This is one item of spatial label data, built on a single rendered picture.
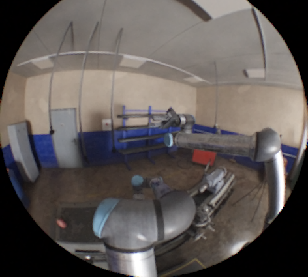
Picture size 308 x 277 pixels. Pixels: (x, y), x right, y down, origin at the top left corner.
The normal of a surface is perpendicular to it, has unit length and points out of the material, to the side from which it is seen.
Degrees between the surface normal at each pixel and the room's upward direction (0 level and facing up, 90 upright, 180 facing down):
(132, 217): 18
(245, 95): 90
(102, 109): 90
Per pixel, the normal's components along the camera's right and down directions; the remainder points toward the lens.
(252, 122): -0.87, 0.04
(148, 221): 0.09, -0.80
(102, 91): 0.50, 0.15
